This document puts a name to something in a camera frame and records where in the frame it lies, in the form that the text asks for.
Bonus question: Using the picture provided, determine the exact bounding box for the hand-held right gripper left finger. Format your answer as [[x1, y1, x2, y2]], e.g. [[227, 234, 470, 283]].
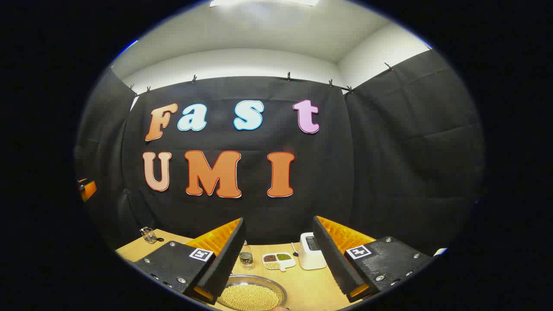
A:
[[134, 217, 247, 305]]

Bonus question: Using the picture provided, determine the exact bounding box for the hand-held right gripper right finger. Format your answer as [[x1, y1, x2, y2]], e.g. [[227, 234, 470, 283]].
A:
[[312, 216, 435, 303]]

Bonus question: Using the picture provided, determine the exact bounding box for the stainless steel pot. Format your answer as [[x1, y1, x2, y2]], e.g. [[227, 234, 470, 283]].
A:
[[216, 274, 288, 311]]

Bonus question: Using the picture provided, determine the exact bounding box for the clear plastic water bottle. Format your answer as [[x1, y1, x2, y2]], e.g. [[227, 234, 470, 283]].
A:
[[239, 241, 255, 270]]

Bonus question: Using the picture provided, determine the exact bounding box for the white toaster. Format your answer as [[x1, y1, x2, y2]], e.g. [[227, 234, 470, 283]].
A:
[[299, 232, 327, 270]]

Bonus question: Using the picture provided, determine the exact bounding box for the large pile of soybeans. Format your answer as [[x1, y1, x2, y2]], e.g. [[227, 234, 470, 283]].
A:
[[221, 284, 280, 311]]

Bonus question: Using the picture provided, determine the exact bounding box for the white divided tray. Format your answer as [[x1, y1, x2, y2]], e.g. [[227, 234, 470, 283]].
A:
[[262, 252, 297, 272]]

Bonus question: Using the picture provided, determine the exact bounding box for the black backdrop cloth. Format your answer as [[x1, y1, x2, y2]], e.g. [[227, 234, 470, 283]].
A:
[[76, 50, 486, 255]]

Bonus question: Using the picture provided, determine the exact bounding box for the ceiling light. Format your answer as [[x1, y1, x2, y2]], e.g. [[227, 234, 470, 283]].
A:
[[210, 0, 319, 8]]

